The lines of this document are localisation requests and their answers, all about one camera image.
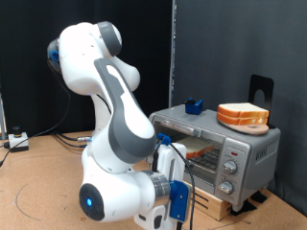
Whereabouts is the white box with black button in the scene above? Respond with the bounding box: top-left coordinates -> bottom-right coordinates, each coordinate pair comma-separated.
8,126 -> 30,152

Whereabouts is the round wooden cutting board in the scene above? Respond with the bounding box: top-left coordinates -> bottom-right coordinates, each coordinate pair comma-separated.
215,119 -> 270,136

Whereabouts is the glass oven door with handle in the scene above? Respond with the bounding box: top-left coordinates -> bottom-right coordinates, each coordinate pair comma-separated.
150,114 -> 226,186

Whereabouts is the white bread slice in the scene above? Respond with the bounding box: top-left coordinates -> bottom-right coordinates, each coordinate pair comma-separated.
216,103 -> 271,119
176,136 -> 215,160
216,113 -> 269,127

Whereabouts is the vertical metal pole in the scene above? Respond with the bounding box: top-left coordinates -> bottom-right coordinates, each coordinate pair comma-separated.
168,0 -> 177,108

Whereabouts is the black metal bookend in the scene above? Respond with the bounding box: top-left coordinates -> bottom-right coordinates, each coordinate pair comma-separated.
248,74 -> 276,129

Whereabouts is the silver oven knob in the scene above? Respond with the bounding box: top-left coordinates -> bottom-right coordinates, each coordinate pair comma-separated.
223,160 -> 239,175
218,180 -> 234,196

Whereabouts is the metal frame post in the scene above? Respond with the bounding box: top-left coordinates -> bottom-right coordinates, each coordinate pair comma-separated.
0,92 -> 8,141

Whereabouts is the blue printed camera mount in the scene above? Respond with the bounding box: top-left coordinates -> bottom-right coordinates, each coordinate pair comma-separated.
155,132 -> 192,223

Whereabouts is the black hanging cable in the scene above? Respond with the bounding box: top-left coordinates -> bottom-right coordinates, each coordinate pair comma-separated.
0,47 -> 72,167

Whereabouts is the slotted wooden block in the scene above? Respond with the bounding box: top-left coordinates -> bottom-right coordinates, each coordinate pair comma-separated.
188,183 -> 233,222

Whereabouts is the wire oven rack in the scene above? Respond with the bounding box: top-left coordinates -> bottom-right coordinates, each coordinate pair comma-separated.
188,140 -> 222,172

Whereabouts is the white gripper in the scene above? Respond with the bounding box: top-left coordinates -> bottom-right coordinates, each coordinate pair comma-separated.
157,143 -> 188,230

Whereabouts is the black foam pad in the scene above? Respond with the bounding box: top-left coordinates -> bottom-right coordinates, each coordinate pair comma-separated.
229,199 -> 258,217
250,191 -> 268,204

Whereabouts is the silver toaster oven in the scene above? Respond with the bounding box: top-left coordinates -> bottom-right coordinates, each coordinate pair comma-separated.
148,104 -> 282,213

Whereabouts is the blue small object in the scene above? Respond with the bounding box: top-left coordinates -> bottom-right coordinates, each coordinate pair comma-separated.
182,97 -> 204,115

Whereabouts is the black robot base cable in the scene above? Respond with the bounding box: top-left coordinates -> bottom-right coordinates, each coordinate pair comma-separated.
57,136 -> 89,149
54,131 -> 94,142

